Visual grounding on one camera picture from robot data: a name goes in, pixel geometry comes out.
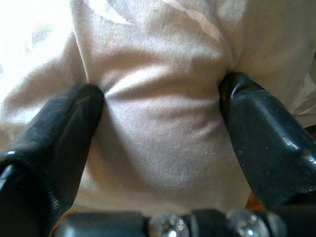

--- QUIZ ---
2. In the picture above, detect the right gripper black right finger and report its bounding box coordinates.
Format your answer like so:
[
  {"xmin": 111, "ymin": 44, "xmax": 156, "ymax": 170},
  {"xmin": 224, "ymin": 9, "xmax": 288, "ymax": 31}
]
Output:
[{"xmin": 219, "ymin": 71, "xmax": 316, "ymax": 211}]

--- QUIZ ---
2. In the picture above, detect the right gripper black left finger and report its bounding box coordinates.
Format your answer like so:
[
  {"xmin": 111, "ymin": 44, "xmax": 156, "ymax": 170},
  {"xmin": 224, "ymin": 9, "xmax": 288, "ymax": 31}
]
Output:
[{"xmin": 0, "ymin": 83, "xmax": 105, "ymax": 237}]

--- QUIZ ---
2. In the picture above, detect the bed with floral sheet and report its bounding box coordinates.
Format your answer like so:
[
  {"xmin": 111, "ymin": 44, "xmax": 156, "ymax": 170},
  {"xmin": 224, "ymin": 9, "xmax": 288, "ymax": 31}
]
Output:
[{"xmin": 0, "ymin": 0, "xmax": 316, "ymax": 215}]

